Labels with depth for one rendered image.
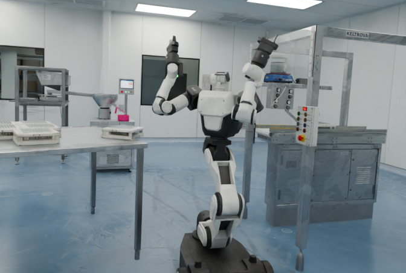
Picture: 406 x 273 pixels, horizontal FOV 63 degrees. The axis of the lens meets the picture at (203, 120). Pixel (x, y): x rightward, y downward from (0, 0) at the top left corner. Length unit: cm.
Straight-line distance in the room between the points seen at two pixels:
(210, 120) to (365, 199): 224
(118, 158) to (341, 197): 301
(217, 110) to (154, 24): 594
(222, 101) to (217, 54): 615
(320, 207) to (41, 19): 644
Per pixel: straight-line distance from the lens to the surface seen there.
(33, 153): 215
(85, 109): 768
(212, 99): 209
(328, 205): 358
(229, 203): 200
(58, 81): 568
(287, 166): 321
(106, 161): 495
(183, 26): 802
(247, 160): 327
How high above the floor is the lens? 126
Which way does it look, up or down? 5 degrees down
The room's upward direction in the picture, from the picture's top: 3 degrees clockwise
